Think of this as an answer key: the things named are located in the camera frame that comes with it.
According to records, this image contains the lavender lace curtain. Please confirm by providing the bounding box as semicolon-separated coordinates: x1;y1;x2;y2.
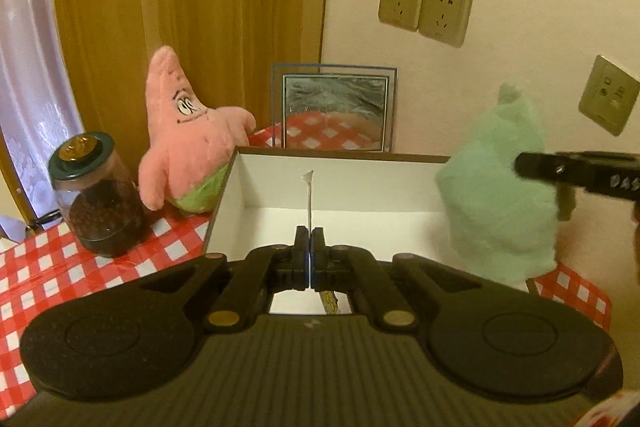
0;0;87;230

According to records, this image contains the yellow plush toy with tag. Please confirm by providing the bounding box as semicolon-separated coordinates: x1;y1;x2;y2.
301;169;347;316

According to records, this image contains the glass picture frame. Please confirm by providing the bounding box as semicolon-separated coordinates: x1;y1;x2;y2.
271;63;398;154

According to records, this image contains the pink starfish plush toy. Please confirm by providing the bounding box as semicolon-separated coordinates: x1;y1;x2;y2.
137;46;257;214

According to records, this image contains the mint green soft cloth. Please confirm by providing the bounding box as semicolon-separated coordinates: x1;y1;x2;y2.
435;83;560;285

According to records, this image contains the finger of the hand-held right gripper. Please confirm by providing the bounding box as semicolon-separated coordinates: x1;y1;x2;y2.
515;150;601;188

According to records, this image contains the beige wall data socket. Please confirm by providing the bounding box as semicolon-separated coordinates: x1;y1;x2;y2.
578;55;640;136

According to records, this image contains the brown cardboard box white inside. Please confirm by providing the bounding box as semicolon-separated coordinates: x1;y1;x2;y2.
202;146;541;315

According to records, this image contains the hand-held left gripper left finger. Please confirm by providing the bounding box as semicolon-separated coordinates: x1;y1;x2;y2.
140;226;311;334

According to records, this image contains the red white checkered tablecloth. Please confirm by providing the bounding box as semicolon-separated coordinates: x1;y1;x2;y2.
0;122;613;413

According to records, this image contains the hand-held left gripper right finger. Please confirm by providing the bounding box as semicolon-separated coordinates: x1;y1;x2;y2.
311;226;482;334

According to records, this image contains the clear jar with dark lid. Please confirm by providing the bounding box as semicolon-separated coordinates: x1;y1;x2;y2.
48;132;150;258

